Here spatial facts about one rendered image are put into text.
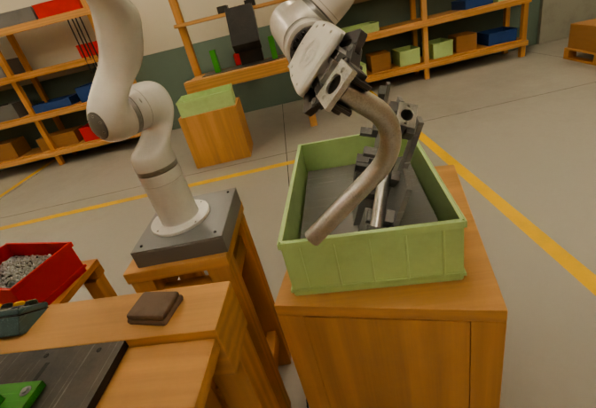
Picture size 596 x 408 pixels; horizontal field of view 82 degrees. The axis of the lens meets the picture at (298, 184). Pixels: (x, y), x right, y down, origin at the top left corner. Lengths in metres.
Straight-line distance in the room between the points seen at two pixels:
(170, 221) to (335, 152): 0.64
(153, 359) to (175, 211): 0.45
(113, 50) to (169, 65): 5.31
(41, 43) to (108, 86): 6.02
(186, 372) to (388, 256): 0.48
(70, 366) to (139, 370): 0.15
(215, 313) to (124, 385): 0.20
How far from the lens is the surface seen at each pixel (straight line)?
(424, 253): 0.84
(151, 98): 1.04
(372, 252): 0.82
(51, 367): 0.93
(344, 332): 0.94
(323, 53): 0.48
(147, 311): 0.85
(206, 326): 0.78
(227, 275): 1.08
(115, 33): 0.92
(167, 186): 1.07
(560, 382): 1.77
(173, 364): 0.79
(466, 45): 6.17
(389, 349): 0.97
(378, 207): 0.82
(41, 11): 6.23
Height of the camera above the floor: 1.43
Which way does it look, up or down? 27 degrees down
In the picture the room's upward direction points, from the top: 14 degrees counter-clockwise
